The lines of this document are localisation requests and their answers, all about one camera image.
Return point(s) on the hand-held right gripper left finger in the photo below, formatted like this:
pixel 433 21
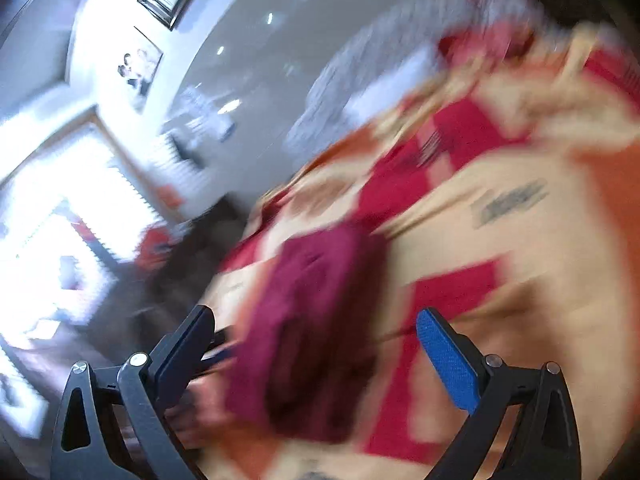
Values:
pixel 181 345

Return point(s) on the dark red fleece garment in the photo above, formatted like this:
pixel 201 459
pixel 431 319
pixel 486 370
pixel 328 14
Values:
pixel 310 335

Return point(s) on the white cloth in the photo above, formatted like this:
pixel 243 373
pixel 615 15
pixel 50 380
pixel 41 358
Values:
pixel 372 95

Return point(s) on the black and white wall poster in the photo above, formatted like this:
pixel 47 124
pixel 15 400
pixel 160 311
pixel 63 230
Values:
pixel 140 69

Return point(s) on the bright window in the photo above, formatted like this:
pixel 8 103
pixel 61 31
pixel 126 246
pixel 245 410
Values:
pixel 55 230

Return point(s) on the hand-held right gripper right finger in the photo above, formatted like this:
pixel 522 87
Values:
pixel 447 355

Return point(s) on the carved dark wooden furniture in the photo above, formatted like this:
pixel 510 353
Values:
pixel 175 275

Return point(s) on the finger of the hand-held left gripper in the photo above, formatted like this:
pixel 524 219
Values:
pixel 220 352

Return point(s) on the orange red cream printed blanket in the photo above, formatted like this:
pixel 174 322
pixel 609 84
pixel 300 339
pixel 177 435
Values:
pixel 525 260

